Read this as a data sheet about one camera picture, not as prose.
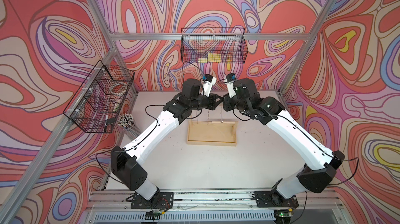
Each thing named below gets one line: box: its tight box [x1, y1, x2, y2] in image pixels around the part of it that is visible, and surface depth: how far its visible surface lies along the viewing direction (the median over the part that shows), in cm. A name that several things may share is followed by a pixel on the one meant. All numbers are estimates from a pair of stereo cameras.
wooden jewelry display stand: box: [186, 117, 239, 147], surface depth 98 cm
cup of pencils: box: [117, 113, 136, 130], surface depth 84 cm
